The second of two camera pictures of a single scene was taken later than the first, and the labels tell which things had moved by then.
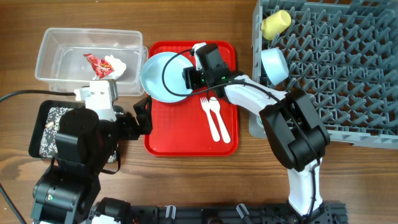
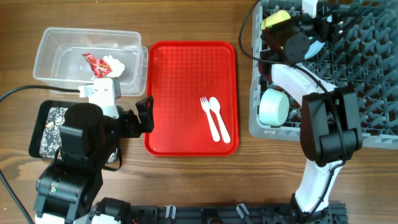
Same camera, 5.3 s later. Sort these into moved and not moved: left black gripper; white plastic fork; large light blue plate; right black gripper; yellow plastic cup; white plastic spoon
Moved: large light blue plate; right black gripper
Not moved: yellow plastic cup; left black gripper; white plastic spoon; white plastic fork
